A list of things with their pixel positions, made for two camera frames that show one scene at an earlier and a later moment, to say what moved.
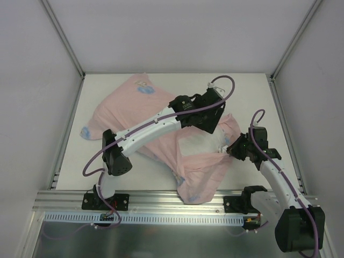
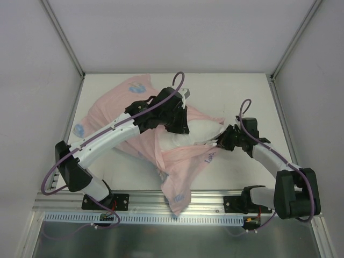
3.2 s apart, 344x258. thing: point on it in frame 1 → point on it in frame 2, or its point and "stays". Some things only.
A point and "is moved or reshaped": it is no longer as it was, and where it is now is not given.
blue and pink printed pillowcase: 194,156 is moved or reshaped
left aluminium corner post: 68,44 stays
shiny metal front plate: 88,239 stays
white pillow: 193,141 is moved or reshaped
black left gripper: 210,115 → 180,121
